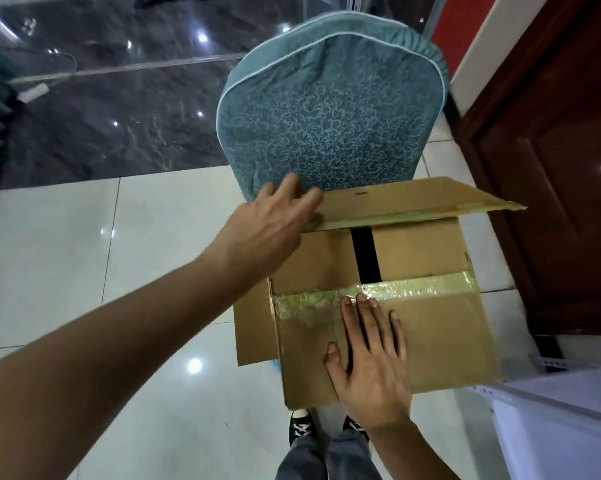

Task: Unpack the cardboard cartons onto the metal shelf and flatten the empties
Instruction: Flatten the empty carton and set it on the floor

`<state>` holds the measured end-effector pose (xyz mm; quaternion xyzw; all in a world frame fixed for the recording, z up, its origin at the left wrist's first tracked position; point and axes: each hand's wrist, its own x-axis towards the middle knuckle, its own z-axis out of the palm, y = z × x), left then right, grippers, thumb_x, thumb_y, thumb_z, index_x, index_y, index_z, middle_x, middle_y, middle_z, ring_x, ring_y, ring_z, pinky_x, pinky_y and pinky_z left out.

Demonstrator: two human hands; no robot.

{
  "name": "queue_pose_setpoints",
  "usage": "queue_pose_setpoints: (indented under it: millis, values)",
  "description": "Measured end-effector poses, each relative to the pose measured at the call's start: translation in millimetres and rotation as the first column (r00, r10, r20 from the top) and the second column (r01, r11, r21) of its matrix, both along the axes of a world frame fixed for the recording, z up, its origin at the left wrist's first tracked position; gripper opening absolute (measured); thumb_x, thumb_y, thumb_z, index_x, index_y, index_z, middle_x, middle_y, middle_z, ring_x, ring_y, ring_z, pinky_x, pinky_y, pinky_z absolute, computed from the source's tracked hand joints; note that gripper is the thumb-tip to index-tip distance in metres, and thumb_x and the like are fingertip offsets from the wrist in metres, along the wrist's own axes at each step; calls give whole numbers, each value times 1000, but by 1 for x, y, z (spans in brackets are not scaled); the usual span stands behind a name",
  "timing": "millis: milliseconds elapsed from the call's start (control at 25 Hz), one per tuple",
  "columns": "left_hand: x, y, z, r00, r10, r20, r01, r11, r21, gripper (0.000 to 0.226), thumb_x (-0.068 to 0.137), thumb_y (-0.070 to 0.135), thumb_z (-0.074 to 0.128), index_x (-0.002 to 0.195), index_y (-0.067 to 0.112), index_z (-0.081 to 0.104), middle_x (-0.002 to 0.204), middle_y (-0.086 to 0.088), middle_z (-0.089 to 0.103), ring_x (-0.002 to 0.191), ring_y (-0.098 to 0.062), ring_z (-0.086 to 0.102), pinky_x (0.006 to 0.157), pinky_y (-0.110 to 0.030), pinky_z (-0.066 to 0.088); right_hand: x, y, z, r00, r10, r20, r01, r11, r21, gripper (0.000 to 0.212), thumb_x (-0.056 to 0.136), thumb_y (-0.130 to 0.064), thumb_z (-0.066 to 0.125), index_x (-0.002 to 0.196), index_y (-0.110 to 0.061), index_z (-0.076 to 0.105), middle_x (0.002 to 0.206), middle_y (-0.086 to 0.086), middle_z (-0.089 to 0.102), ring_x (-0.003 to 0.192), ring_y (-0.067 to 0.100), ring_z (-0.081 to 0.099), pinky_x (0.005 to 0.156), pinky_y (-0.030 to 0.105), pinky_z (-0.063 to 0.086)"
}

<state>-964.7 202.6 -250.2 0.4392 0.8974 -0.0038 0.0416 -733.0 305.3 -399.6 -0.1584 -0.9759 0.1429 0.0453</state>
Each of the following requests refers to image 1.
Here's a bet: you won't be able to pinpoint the white power strip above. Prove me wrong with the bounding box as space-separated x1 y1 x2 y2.
16 83 52 104

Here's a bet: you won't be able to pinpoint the white metal shelving rack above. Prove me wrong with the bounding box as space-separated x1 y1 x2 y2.
470 355 601 480

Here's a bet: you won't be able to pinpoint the person's right hand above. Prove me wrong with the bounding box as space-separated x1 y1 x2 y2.
324 293 414 431

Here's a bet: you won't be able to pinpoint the person's grey trouser legs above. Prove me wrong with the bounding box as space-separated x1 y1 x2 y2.
275 433 384 480

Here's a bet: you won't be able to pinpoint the glass door with metal frame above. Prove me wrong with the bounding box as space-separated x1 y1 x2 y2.
305 0 452 41

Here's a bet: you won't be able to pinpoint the person's left hand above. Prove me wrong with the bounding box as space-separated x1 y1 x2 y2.
205 173 324 288

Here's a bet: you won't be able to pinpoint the small printed brown carton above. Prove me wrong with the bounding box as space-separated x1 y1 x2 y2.
233 175 528 409

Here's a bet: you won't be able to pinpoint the dark wooden door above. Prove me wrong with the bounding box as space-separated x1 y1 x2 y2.
455 0 601 336

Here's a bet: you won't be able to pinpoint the teal fabric chair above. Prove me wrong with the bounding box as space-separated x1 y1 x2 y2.
216 11 452 203

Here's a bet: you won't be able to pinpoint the black and white sneaker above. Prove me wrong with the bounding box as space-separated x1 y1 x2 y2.
342 415 368 438
288 409 316 448

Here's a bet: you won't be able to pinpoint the person's left forearm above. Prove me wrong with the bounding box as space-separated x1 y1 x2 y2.
0 249 244 480

